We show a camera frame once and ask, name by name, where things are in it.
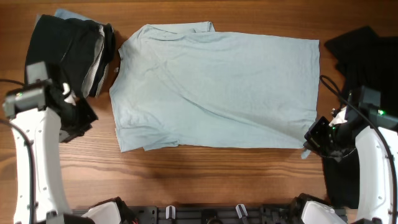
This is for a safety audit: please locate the light blue t-shirt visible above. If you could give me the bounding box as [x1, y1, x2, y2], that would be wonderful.
[109, 22, 320, 152]

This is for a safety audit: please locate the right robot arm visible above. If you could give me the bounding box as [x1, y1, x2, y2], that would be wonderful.
[304, 86, 397, 223]

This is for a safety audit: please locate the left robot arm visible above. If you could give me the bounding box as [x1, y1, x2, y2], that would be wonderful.
[1, 62, 122, 224]

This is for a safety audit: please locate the folded grey shirt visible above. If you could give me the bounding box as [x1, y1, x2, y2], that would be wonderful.
[81, 25, 105, 98]

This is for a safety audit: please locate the folded black shirt on stack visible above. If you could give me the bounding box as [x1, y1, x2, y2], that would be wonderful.
[25, 24, 116, 97]

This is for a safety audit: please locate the black shirt on right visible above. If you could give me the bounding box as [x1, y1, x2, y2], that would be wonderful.
[322, 26, 397, 209]

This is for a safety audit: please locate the folded light blue shirt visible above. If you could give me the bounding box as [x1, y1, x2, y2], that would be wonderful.
[36, 8, 108, 27]

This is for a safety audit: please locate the left black cable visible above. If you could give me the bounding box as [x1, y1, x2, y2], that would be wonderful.
[0, 78, 37, 224]

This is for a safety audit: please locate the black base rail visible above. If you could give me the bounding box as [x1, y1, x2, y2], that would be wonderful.
[130, 204, 301, 224]

